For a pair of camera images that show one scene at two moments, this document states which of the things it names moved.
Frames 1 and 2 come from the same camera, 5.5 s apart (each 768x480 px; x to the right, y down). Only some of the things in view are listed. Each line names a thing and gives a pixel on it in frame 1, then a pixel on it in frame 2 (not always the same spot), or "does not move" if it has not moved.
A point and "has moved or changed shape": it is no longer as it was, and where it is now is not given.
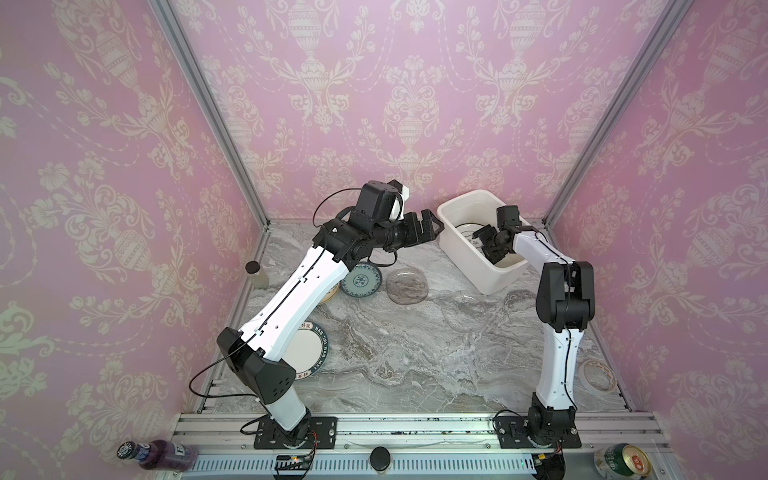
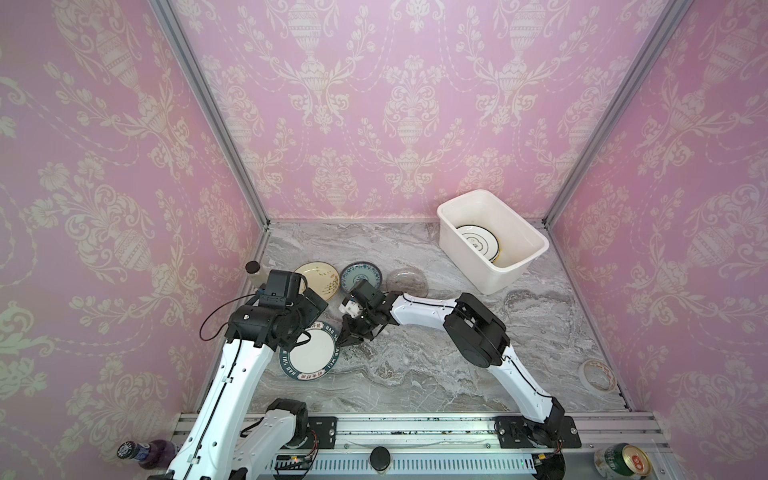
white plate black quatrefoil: [468, 229] does not move
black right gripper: [489, 241] -> [358, 318]
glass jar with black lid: [259, 280] does not move
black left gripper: [414, 237] -> [314, 310]
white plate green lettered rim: [307, 350] has moved or changed shape
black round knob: [380, 458] does not move
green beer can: [620, 461] does not move
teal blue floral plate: [363, 280] does not move
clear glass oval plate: [407, 286] does not move
